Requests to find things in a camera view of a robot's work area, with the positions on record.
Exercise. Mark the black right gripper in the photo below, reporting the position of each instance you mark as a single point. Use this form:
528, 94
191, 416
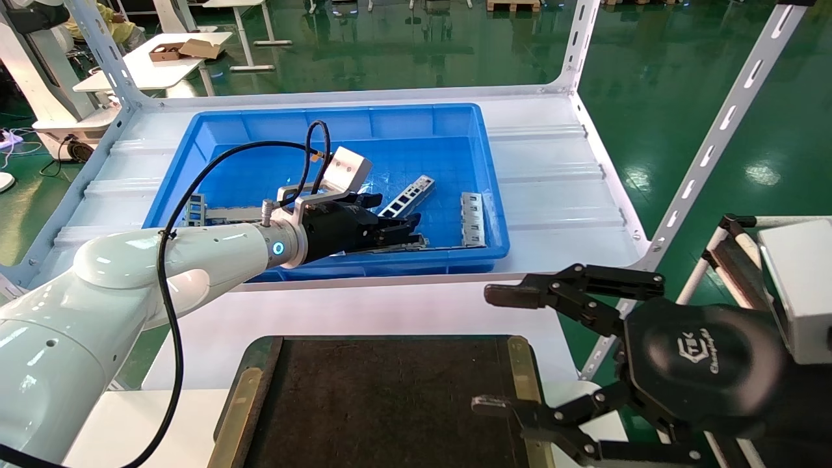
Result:
708, 370

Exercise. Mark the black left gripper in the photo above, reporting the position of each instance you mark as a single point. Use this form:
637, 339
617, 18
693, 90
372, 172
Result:
335, 234

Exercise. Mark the slotted metal bracket part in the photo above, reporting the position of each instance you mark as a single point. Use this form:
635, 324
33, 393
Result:
409, 194
472, 221

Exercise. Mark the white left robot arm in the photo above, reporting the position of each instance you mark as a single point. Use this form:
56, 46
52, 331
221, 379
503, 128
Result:
97, 312

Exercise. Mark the long dark metal channel part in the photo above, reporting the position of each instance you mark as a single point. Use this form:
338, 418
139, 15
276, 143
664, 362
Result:
406, 247

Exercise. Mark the flat grey slotted metal part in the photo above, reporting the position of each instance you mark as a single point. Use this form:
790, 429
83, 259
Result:
234, 213

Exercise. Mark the black container tray brass edges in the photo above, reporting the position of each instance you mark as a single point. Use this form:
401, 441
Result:
377, 403

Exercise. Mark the upright grey slotted metal part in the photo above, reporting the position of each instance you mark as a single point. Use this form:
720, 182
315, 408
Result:
195, 208

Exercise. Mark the white work table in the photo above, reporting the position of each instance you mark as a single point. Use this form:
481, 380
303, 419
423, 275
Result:
364, 309

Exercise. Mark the blue plastic bin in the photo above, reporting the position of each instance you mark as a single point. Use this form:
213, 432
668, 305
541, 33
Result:
416, 127

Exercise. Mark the white metal shelf rack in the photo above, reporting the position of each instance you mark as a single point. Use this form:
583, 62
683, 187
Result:
552, 169

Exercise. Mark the white table with metal legs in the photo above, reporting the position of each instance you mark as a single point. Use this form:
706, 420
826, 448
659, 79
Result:
244, 39

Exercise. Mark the wooden pallet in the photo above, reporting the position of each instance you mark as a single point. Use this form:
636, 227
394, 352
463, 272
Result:
513, 5

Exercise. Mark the open cardboard box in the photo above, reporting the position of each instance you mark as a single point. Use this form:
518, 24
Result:
198, 49

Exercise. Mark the white table with cardboard box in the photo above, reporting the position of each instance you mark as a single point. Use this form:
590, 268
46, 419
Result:
149, 75

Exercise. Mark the person in yellow coat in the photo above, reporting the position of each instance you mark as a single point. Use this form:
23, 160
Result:
117, 29

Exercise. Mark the white round floor disc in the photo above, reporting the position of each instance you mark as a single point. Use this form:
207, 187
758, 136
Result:
5, 182

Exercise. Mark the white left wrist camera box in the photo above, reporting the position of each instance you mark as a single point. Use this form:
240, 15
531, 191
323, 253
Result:
348, 169

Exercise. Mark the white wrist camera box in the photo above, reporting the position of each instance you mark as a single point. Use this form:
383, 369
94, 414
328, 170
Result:
803, 286
348, 169

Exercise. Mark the pipe frame cart black mats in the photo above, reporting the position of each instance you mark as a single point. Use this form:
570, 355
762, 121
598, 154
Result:
738, 224

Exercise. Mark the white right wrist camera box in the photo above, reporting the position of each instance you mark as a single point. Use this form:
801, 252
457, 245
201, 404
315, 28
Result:
803, 286

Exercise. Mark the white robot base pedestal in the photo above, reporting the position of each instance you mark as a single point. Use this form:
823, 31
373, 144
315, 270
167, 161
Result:
39, 71

